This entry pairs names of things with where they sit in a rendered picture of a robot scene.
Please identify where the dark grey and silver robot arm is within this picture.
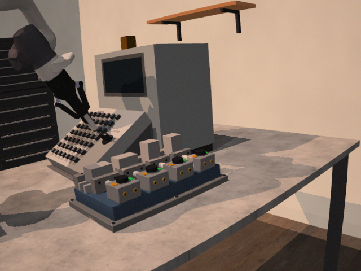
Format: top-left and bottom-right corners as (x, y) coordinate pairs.
(0, 0), (75, 81)

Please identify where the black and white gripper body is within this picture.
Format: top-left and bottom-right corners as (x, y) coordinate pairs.
(46, 69), (76, 100)

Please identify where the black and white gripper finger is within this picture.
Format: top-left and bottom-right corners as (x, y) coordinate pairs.
(53, 91), (96, 131)
(68, 81), (98, 129)

